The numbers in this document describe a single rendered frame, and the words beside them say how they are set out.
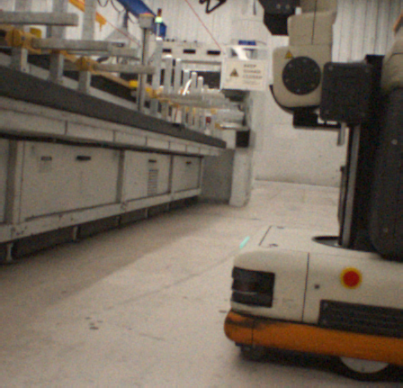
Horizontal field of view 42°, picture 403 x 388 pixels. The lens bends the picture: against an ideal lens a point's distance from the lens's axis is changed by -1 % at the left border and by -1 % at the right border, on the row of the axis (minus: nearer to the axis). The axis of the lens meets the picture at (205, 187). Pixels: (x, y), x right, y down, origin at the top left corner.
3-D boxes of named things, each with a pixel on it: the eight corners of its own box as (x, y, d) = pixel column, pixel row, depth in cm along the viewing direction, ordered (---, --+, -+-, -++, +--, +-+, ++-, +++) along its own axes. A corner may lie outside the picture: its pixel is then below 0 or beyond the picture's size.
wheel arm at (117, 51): (137, 60, 188) (138, 49, 188) (134, 58, 185) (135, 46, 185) (26, 55, 196) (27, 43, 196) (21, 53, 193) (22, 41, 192)
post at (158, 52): (156, 121, 312) (163, 39, 310) (155, 120, 309) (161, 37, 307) (150, 120, 313) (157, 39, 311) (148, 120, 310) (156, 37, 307)
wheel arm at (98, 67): (156, 76, 213) (156, 66, 213) (154, 76, 209) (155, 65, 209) (56, 71, 221) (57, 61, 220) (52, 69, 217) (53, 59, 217)
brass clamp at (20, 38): (42, 54, 172) (44, 39, 171) (21, 45, 158) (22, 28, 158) (25, 53, 173) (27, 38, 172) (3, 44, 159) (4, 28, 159)
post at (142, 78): (144, 113, 287) (151, 30, 285) (141, 112, 282) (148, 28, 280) (137, 112, 288) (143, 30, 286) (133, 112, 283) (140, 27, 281)
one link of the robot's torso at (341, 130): (356, 148, 157) (364, 64, 156) (368, 143, 129) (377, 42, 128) (267, 140, 162) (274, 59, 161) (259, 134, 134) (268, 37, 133)
